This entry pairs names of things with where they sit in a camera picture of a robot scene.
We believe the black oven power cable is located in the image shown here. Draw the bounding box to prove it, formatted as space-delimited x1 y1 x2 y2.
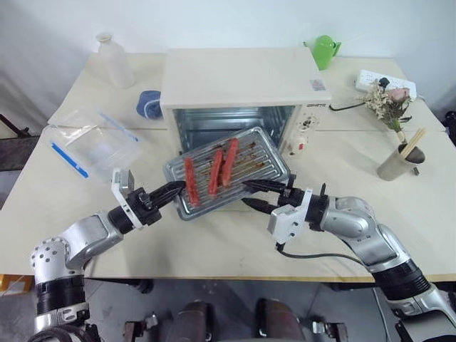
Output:
328 100 368 112

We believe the dark brown rounded shape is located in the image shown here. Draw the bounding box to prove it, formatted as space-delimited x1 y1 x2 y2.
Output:
170 300 219 342
255 296 308 342

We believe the long red sausage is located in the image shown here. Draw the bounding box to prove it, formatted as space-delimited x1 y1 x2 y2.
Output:
207 149 224 197
222 137 240 187
183 157 202 207

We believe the cream toaster oven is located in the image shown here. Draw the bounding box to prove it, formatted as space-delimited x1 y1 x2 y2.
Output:
159 47 333 158

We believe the dried flower bouquet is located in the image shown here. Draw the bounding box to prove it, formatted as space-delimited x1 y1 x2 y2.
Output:
356 78 415 144

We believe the grey metal cup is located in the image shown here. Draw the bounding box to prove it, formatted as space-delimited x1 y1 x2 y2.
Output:
376 142 426 182

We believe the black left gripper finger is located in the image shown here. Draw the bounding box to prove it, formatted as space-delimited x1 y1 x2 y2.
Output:
151 180 187 201
156 190 184 214

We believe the clear zip bag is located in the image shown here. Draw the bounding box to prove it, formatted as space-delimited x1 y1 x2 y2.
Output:
47 109 144 180

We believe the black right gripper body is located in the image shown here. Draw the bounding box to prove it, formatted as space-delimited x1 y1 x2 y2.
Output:
276 180 308 210

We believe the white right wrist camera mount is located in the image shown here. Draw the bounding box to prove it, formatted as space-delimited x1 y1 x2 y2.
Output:
267 188 315 246

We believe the yellow box under table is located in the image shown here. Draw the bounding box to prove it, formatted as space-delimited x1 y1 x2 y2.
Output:
0 273 33 296

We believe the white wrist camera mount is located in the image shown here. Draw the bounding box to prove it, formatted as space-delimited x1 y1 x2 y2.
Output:
110 167 151 231
267 188 315 246

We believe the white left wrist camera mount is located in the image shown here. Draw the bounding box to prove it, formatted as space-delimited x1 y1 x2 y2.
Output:
110 167 151 231

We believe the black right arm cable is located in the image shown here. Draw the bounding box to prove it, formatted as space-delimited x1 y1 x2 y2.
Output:
273 241 361 264

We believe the white ceramic bottle vase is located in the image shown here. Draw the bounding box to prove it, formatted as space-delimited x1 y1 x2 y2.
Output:
95 32 136 90

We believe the ribbed metal baking tray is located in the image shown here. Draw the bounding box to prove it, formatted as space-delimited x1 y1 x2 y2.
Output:
162 126 291 221

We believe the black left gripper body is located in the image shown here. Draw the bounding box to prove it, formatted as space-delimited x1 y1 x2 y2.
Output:
128 187 162 226

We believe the blue folded cloth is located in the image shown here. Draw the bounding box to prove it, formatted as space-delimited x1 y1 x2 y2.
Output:
136 89 163 120

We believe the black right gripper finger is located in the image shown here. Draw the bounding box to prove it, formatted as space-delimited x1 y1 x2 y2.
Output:
241 179 290 192
242 197 280 215

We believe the wooden chopstick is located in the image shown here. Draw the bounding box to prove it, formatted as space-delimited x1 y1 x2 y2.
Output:
401 127 425 157
404 128 428 158

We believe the white power strip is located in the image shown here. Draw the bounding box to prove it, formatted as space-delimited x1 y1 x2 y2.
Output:
356 68 418 95

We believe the cream oven knob red mark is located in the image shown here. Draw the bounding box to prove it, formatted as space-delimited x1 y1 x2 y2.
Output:
287 136 308 157

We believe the green watering can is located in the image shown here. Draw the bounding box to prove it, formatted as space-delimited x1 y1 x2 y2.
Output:
303 33 343 71

